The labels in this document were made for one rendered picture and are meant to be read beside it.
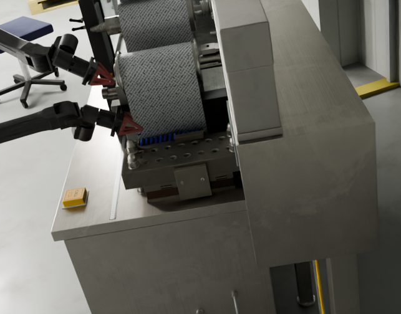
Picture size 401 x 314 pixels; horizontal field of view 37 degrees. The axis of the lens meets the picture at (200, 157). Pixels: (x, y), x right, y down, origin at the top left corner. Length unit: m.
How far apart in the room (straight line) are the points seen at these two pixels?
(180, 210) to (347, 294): 0.65
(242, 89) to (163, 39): 1.12
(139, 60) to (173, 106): 0.19
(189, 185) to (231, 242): 0.24
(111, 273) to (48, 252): 1.42
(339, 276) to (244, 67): 0.58
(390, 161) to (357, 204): 2.43
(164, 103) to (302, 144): 0.94
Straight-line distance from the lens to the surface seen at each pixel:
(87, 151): 2.34
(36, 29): 5.17
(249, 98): 1.06
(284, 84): 1.28
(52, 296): 3.15
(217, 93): 2.08
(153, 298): 2.12
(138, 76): 1.94
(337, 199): 1.19
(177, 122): 2.00
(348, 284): 1.43
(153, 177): 1.88
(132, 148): 1.96
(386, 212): 3.24
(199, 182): 1.87
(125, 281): 2.07
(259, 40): 1.02
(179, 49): 1.94
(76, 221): 1.97
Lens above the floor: 1.99
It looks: 31 degrees down
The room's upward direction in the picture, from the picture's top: 12 degrees counter-clockwise
